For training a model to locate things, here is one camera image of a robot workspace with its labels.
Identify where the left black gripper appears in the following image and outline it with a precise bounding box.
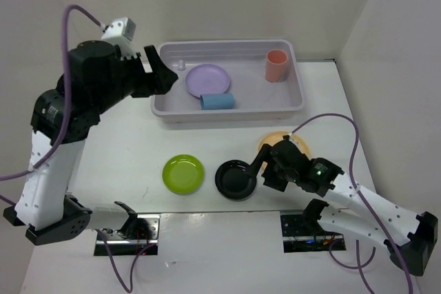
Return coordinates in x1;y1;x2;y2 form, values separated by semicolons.
93;44;179;114

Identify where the orange plastic plate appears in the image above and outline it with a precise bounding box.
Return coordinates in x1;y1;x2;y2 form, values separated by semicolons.
258;131;312;159

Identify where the black plastic plate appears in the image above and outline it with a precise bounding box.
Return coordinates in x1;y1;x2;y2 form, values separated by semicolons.
214;160;257;201

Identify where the purple plastic plate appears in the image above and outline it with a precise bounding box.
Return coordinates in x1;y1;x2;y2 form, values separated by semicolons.
185;64;231;98

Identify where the blue plastic cup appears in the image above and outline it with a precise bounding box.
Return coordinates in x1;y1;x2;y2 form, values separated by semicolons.
200;93;235;110

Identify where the green plastic plate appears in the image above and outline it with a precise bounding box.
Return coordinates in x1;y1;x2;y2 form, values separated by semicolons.
162;154;205;195

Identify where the red plastic cup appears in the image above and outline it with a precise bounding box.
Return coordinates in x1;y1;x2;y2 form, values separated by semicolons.
265;50;288;83

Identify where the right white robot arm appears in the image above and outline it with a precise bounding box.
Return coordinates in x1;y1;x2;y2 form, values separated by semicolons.
246;136;438;277

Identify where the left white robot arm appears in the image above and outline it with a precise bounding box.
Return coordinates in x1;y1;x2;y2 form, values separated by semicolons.
3;41;178;246

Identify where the lavender plastic bin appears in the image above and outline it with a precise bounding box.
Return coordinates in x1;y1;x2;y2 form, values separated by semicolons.
151;39;305;123

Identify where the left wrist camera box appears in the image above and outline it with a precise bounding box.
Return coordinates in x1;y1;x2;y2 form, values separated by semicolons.
101;17;136;41

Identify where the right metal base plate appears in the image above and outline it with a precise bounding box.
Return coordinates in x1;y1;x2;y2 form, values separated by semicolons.
280;212;347;253

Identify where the metal base plate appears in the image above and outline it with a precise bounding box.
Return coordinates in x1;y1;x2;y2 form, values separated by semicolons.
94;214;161;257
280;212;347;253

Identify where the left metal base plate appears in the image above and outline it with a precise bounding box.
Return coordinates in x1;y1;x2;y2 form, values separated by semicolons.
94;214;161;257

